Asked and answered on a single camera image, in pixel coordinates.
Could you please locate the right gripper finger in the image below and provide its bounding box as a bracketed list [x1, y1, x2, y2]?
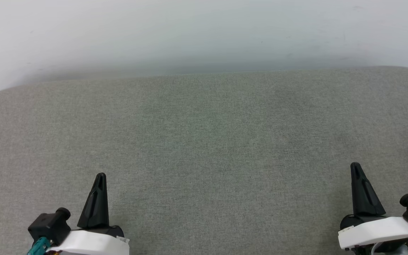
[350, 162, 386, 216]

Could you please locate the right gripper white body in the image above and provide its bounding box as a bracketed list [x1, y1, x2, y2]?
[338, 214, 408, 250]

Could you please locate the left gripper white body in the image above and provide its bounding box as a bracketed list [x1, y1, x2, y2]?
[46, 225, 130, 255]

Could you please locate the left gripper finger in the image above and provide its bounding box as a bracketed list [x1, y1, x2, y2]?
[77, 172, 110, 229]

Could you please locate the grey fabric sofa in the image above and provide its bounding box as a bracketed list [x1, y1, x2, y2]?
[0, 66, 408, 255]

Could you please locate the teal cable connector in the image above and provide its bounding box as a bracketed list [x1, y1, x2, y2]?
[27, 237, 52, 255]

